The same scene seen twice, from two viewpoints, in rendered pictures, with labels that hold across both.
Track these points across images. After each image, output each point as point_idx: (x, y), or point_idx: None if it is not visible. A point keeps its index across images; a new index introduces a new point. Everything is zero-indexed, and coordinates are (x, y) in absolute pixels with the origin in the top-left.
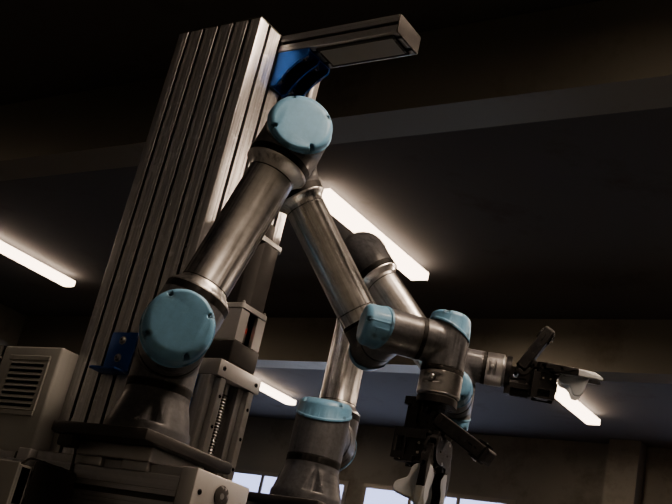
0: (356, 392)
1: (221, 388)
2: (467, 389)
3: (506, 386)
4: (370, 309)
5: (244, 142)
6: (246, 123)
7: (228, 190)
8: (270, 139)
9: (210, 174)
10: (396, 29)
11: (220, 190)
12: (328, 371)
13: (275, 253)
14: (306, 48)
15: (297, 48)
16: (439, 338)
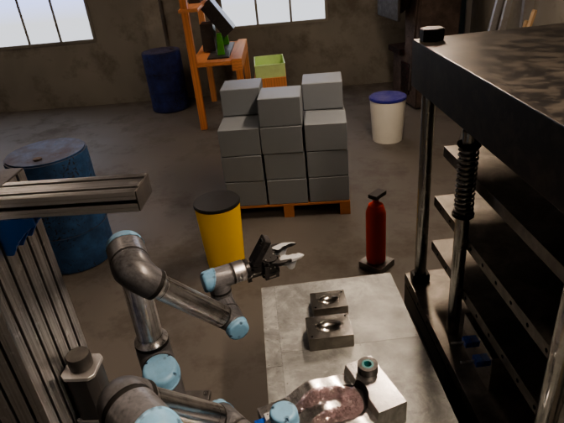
0: (160, 326)
1: None
2: (248, 330)
3: (249, 279)
4: None
5: (23, 322)
6: (16, 310)
7: (39, 364)
8: None
9: (19, 374)
10: (138, 209)
11: (36, 375)
12: (138, 328)
13: (101, 366)
14: (28, 219)
15: (16, 218)
16: None
